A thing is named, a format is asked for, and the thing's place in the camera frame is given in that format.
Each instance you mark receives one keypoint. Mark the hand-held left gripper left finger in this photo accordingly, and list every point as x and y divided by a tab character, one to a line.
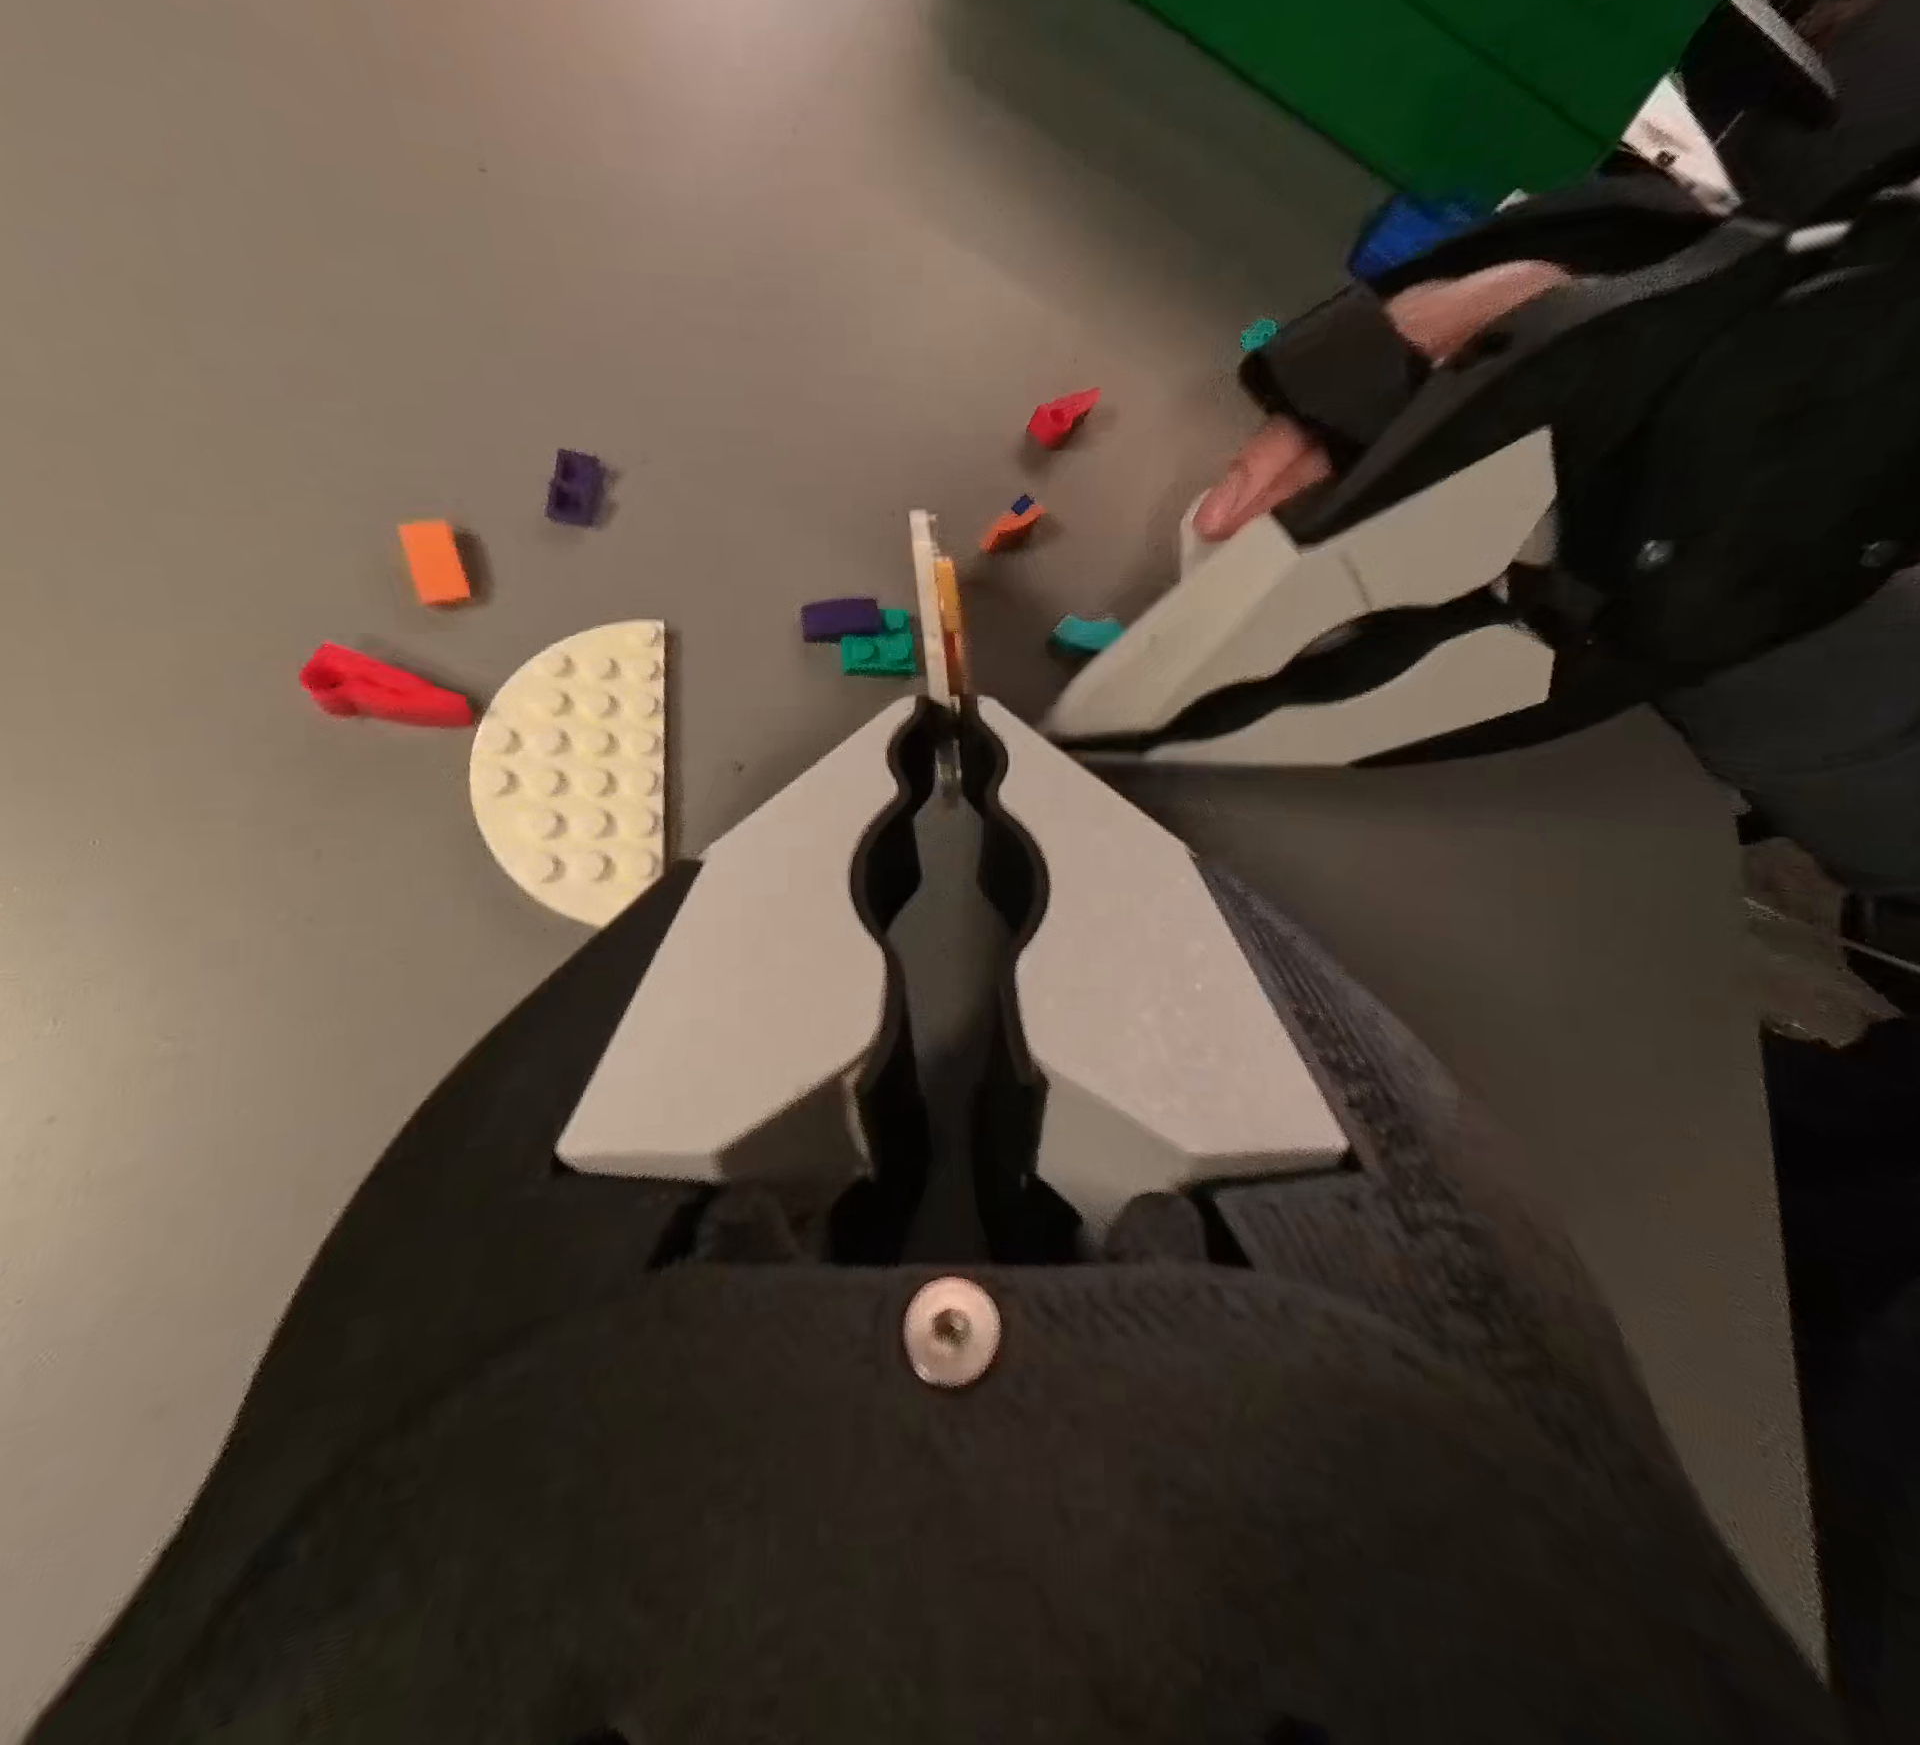
721	1009

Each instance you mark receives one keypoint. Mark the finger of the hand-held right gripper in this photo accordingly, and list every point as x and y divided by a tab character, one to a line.
1426	703
1349	559

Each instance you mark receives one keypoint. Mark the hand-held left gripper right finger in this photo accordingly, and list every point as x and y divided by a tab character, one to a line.
1170	1009

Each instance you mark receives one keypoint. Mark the colourful brick plate assembly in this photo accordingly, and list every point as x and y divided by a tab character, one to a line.
578	785

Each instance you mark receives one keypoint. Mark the white and orange brick plate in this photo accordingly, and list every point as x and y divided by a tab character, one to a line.
929	606

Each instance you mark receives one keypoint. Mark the person's right forearm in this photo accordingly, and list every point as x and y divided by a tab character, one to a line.
1800	754

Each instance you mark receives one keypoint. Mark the person's right hand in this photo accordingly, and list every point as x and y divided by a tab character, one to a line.
1276	478

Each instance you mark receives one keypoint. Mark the blue plastic object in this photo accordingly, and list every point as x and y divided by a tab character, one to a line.
1402	238

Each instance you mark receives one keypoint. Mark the orange and blue toy brick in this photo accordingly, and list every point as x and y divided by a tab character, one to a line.
1007	530

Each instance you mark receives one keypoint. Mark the green and purple brick cluster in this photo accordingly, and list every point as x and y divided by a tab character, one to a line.
877	649

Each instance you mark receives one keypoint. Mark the long red toy brick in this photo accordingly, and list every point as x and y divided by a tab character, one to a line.
390	693

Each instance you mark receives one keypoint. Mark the purple toy brick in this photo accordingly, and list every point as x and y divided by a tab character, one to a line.
575	490

